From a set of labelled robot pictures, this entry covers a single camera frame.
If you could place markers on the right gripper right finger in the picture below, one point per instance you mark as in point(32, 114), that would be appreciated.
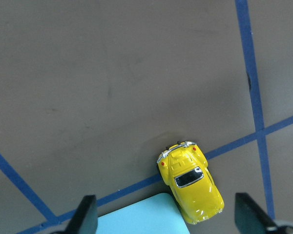
point(250, 218)

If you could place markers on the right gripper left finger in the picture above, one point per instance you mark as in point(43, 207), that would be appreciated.
point(85, 219)

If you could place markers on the yellow beetle toy car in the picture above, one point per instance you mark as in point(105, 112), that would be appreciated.
point(184, 168)

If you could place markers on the teal plastic bin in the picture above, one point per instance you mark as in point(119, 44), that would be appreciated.
point(155, 215)

